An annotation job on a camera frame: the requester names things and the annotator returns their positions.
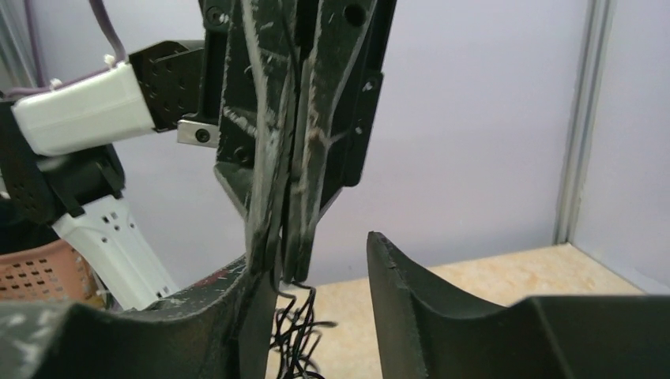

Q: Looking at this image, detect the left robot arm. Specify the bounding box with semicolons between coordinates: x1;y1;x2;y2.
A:
1;1;397;310

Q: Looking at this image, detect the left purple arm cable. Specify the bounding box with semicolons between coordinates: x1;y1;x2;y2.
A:
0;0;130;100

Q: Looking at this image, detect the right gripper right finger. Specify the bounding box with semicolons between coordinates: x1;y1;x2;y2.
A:
367;231;669;378

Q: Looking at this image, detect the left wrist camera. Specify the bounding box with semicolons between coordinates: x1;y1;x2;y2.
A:
11;63;155;156

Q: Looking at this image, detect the aluminium corner post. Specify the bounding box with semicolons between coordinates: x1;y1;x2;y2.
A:
552;0;616;245

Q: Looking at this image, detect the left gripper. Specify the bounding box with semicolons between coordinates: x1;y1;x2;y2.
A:
198;1;396;283

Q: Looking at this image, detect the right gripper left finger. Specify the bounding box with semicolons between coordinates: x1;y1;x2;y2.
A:
1;258;278;378

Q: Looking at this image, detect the orange perforated plastic basket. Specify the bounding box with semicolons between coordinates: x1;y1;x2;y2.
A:
1;240;106;308

